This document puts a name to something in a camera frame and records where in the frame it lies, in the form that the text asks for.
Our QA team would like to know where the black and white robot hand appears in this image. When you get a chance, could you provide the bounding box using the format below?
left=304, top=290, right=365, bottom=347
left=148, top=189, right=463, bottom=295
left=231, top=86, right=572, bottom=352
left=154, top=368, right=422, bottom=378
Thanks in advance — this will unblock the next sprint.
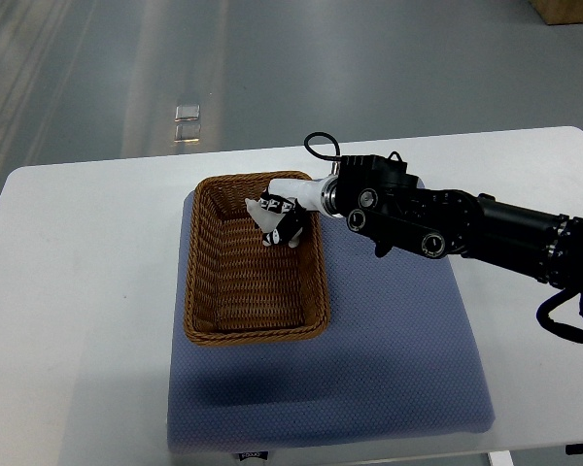
left=257, top=179, right=326, bottom=239

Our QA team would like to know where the white bear figurine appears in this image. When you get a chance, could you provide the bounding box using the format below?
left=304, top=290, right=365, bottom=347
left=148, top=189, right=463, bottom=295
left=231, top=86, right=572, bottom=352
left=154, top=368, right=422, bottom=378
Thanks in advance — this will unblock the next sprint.
left=245, top=198, right=302, bottom=249

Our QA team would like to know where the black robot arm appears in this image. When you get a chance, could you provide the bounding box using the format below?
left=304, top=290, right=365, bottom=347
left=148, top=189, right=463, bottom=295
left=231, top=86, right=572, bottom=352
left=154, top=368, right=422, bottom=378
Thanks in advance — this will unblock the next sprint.
left=326, top=152, right=583, bottom=344

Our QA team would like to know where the brown wicker basket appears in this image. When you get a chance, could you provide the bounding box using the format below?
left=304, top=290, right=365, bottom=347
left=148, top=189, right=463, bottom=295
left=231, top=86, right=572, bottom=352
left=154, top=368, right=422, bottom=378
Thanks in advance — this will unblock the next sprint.
left=184, top=171, right=330, bottom=347

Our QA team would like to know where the metal floor plate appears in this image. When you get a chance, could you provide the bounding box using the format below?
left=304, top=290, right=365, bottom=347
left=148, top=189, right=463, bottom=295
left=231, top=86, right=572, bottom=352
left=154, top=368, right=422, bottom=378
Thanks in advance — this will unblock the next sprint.
left=174, top=104, right=201, bottom=144

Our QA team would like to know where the blue-grey cushion mat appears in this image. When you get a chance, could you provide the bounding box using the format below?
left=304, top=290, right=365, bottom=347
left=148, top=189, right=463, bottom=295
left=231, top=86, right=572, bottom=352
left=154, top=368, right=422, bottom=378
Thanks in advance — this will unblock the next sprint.
left=166, top=175, right=496, bottom=453

